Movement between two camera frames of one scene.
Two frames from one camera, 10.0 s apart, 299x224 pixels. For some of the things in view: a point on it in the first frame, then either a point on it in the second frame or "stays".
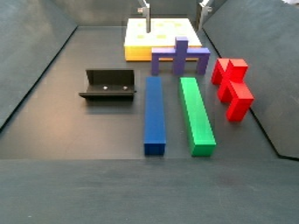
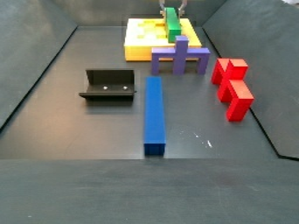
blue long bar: (154, 136) stays
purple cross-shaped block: (181, 54) stays
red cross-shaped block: (229, 73) stays
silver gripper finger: (145, 10) to (162, 7)
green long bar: (201, 137) to (173, 24)
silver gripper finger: (206, 9) to (182, 8)
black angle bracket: (109, 83) stays
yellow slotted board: (165, 29) stays
